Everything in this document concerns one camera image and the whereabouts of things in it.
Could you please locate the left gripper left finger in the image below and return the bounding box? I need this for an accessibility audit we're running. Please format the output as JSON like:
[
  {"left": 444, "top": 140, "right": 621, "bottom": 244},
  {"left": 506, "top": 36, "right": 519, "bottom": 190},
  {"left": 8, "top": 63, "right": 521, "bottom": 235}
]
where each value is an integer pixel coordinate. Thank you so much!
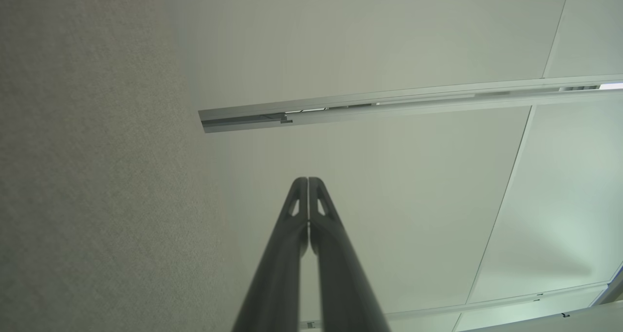
[{"left": 231, "top": 177, "right": 310, "bottom": 332}]

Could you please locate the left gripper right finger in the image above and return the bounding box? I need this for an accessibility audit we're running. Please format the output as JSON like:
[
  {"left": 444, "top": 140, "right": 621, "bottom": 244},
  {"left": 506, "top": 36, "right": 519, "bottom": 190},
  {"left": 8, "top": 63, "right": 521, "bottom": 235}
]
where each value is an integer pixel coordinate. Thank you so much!
[{"left": 308, "top": 177, "right": 392, "bottom": 332}]

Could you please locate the pale partition joint strip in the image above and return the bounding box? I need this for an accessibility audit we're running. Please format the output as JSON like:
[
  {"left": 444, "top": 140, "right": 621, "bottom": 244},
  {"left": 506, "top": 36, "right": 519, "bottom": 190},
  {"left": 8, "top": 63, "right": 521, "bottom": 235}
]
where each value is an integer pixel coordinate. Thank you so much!
[{"left": 299, "top": 281, "right": 611, "bottom": 330}]

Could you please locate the grey metal partition post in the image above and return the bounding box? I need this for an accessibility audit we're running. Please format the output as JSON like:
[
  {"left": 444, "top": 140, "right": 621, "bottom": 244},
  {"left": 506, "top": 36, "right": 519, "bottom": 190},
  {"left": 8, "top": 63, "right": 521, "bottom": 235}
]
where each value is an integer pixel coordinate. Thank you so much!
[{"left": 198, "top": 74, "right": 623, "bottom": 134}]

